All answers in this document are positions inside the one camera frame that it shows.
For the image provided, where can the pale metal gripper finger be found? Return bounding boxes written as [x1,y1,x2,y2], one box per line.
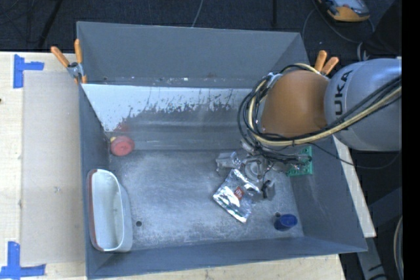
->
[216,163,243,177]
[215,150,243,165]

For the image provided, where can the person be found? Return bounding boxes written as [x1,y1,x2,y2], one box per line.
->
[356,0,403,62]

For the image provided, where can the pale wood flat board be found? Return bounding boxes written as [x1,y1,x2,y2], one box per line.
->
[19,70,87,268]

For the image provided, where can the red round toy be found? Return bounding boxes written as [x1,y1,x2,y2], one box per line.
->
[109,135,136,157]

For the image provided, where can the white oblong dish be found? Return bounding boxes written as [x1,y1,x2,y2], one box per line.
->
[86,168,134,253]

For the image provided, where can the blue cylinder cap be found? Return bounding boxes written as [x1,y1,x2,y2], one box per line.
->
[273,212,299,232]

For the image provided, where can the grey metal bin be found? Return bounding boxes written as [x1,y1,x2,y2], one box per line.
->
[75,21,369,280]

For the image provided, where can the silver foil packet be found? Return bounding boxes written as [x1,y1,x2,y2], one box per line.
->
[212,169,263,224]

